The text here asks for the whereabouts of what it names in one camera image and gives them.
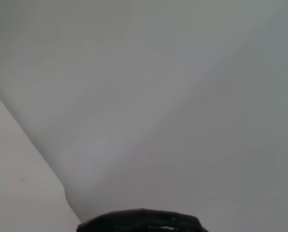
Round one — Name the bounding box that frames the black round teapot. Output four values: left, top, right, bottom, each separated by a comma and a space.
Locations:
76, 208, 210, 232

